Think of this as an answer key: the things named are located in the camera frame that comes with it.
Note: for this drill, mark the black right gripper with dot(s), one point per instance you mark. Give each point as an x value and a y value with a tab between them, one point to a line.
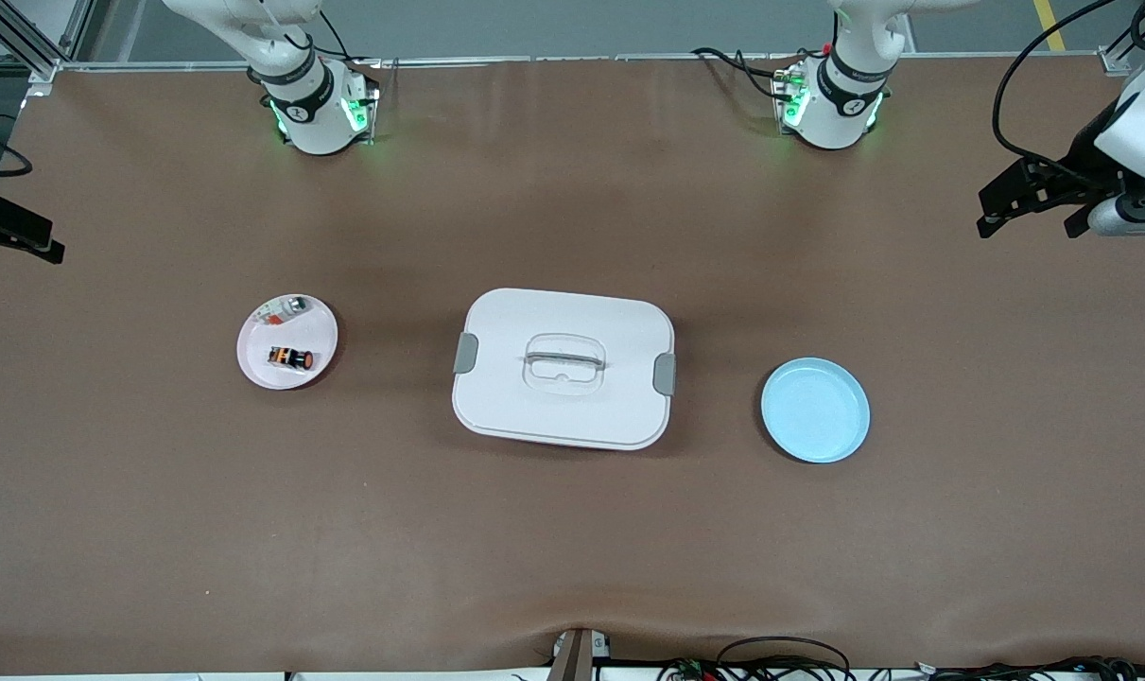
5	223

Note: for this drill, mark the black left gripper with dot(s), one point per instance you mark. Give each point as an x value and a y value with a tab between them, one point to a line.
1081	159

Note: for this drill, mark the orange push-button switch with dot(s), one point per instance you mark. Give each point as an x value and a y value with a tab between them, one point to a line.
290	358

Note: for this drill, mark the pink round plate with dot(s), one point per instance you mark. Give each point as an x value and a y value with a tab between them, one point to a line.
293	333

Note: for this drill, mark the light blue round plate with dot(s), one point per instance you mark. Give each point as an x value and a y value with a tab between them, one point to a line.
815	411

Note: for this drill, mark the grey box latch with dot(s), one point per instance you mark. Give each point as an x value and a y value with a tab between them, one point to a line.
665	374

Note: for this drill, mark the white lidded storage box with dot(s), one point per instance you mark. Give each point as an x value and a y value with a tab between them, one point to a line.
563	416

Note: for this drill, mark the brown table cover sheet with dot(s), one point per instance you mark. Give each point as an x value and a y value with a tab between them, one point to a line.
572	549

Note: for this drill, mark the aluminium frame profile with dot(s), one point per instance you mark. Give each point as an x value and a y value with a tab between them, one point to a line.
1116	57
14	38

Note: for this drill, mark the silver table edge rail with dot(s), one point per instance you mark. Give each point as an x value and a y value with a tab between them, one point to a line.
553	59

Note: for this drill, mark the brown camera mount post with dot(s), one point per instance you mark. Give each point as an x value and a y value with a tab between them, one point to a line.
572	657

